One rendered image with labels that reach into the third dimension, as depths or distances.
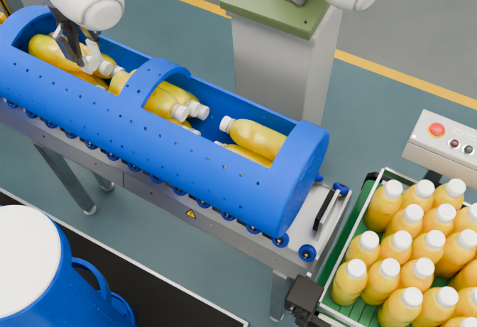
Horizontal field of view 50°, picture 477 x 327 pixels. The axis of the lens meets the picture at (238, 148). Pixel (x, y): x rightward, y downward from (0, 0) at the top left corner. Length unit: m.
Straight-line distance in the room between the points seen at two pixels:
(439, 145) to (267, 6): 0.68
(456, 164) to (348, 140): 1.29
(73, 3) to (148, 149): 0.42
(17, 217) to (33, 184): 1.30
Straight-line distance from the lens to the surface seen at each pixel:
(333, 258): 1.39
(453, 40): 3.15
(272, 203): 1.12
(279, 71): 1.84
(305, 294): 1.24
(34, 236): 1.35
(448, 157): 1.36
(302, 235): 1.36
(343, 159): 2.55
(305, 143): 1.13
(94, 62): 1.37
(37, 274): 1.31
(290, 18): 1.63
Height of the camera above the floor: 2.20
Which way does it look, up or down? 60 degrees down
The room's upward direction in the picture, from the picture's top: 4 degrees counter-clockwise
